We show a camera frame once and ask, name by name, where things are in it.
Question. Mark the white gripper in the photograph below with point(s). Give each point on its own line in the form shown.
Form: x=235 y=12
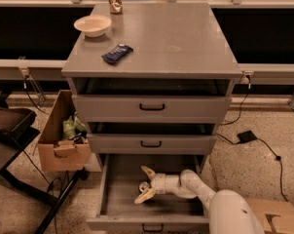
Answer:
x=160 y=183

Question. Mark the green soda can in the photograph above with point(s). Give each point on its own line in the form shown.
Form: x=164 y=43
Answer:
x=144 y=186

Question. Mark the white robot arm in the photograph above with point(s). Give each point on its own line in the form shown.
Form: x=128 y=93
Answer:
x=228 y=212

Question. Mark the bottom grey drawer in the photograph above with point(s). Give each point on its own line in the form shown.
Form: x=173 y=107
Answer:
x=121 y=176

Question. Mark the grey drawer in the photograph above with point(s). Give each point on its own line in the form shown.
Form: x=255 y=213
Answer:
x=151 y=144
x=151 y=109
x=121 y=176

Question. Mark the middle grey drawer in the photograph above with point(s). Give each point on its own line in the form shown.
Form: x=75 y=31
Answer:
x=151 y=144

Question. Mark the grey drawer cabinet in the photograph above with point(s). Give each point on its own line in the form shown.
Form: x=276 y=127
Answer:
x=178 y=50

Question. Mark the top grey drawer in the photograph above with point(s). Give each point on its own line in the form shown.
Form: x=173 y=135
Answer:
x=151 y=109

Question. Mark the green chip bag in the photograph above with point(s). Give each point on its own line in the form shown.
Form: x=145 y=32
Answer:
x=73 y=126

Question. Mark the cardboard box left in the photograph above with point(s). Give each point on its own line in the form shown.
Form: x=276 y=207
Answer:
x=56 y=153

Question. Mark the cardboard box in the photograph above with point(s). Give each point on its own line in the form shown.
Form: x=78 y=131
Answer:
x=56 y=153
x=276 y=217

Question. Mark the cardboard box right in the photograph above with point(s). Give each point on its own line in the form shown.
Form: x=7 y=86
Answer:
x=276 y=217

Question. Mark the blue snack packet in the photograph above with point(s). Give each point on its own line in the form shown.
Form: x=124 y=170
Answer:
x=119 y=52

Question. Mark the black tray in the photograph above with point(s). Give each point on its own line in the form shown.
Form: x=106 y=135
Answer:
x=14 y=121

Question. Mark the black stand table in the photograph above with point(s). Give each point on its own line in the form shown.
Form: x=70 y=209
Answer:
x=9 y=151

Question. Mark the white bowl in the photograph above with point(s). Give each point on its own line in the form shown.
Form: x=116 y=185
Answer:
x=92 y=26

